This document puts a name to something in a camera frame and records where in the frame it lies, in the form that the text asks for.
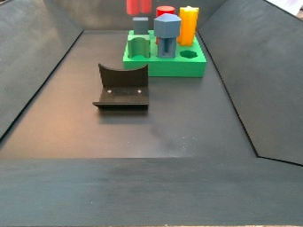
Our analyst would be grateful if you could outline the yellow star block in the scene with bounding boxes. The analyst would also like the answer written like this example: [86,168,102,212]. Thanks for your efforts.
[178,6,200,46]

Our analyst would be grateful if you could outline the green arch block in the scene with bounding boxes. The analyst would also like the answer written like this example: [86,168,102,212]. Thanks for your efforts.
[128,36,151,58]

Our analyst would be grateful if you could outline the green shape sorting board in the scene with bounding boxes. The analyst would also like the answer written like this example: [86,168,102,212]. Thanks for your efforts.
[123,30,207,77]

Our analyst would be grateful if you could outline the red cylinder block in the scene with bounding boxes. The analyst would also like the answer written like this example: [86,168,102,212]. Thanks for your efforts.
[156,5,175,16]

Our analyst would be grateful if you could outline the black curved holder stand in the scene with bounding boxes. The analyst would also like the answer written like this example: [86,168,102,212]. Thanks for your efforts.
[92,64,150,108]

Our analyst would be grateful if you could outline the red double-square block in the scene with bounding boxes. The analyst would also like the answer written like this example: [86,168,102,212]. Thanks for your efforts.
[126,0,152,15]

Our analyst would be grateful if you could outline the blue square block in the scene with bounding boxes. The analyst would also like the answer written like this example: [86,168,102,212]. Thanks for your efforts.
[132,17,150,35]

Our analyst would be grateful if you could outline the blue pentagon block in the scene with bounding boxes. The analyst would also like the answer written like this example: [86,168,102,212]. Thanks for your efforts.
[154,13,182,59]

